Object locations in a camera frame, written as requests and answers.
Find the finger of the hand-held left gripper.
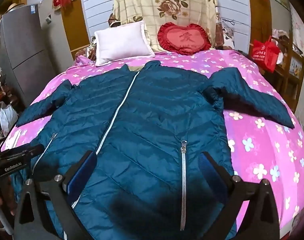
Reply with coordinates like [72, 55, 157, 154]
[0, 144, 44, 161]

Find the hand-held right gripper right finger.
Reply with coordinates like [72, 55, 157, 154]
[198, 151, 280, 240]

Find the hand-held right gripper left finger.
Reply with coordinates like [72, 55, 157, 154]
[14, 151, 98, 240]

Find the teal quilted jacket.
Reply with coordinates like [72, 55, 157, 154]
[16, 60, 296, 240]

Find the white plastic bag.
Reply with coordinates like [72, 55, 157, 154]
[0, 101, 19, 137]

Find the pink floral bedsheet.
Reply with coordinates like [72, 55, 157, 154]
[1, 49, 304, 233]

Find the grey refrigerator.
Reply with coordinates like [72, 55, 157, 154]
[0, 4, 56, 106]

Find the wooden shelf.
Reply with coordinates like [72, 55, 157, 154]
[264, 35, 304, 111]

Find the red shopping bag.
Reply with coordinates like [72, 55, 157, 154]
[252, 36, 280, 72]

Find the white pillow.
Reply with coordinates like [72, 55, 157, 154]
[94, 20, 156, 67]

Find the red heart cushion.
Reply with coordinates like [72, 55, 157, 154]
[157, 23, 212, 55]

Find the straw hat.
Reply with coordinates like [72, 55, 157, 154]
[3, 2, 26, 14]

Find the beige rose print quilt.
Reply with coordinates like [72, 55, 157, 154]
[113, 0, 236, 53]

